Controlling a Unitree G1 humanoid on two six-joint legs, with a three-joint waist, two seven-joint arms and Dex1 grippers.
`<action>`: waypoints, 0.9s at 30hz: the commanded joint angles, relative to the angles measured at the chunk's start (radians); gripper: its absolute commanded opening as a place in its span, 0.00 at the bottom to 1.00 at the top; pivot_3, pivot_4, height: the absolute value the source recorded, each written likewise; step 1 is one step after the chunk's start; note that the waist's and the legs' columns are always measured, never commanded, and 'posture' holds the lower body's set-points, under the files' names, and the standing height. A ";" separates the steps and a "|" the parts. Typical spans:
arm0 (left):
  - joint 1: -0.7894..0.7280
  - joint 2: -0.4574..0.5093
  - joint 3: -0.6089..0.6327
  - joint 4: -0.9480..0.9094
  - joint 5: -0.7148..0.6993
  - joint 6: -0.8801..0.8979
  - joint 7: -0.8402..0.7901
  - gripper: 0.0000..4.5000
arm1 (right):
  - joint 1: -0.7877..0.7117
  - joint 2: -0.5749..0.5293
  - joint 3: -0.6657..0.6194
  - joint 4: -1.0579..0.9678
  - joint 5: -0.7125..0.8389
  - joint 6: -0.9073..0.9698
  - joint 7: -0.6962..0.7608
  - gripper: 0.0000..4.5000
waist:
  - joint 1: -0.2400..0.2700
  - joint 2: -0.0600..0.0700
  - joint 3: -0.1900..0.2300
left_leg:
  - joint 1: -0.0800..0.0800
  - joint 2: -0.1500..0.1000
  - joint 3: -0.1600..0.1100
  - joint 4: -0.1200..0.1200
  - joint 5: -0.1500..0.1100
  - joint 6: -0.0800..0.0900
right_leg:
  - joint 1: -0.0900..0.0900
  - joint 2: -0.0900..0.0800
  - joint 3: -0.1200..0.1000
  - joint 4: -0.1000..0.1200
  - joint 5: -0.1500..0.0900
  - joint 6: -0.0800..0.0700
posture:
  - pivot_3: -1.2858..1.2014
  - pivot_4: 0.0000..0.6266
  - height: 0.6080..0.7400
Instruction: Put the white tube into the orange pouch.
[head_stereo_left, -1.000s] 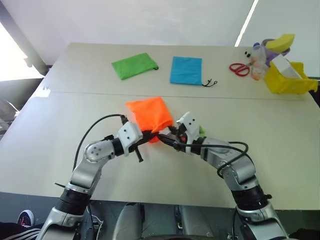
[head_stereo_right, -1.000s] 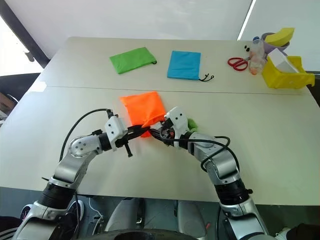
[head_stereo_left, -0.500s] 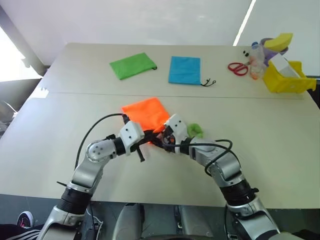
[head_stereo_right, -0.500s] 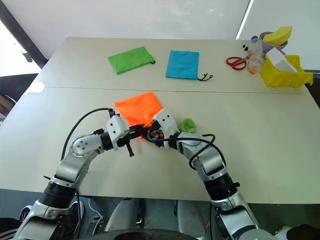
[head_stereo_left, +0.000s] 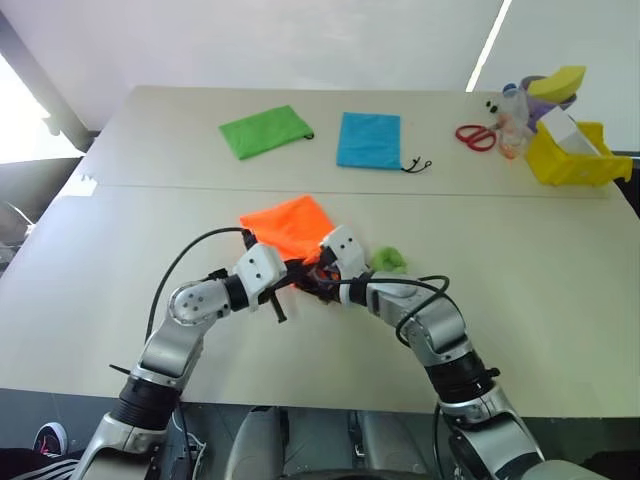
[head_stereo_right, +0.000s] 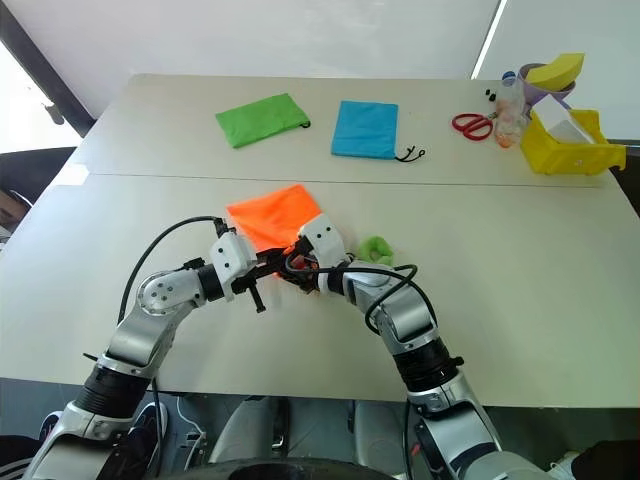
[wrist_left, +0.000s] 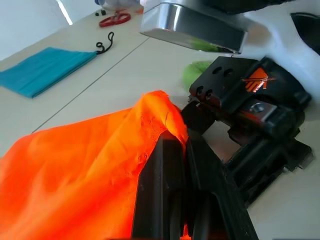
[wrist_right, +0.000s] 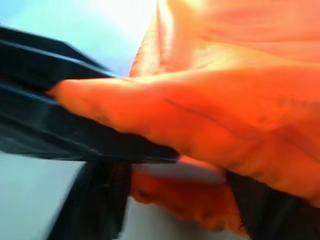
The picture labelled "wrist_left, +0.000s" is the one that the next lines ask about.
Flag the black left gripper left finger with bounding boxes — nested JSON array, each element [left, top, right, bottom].
[[130, 133, 188, 240]]

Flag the green fabric pouch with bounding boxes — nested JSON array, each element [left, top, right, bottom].
[[182, 60, 215, 88]]

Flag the red handled scissors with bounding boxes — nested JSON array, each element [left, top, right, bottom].
[[98, 9, 132, 29]]

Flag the orange fabric pouch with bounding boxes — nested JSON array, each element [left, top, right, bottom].
[[0, 89, 189, 240]]

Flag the teal fabric pouch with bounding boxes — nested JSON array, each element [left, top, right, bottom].
[[0, 46, 98, 99]]

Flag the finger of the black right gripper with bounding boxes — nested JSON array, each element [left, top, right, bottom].
[[223, 134, 314, 209], [180, 100, 222, 138]]

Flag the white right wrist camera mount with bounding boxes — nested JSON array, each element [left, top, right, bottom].
[[242, 0, 320, 102]]

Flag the clear plastic bottle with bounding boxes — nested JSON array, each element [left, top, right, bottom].
[[94, 0, 146, 14]]

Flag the black drawstring cord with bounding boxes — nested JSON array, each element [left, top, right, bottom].
[[95, 31, 115, 56]]

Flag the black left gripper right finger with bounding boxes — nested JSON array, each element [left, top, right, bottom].
[[185, 130, 259, 240]]

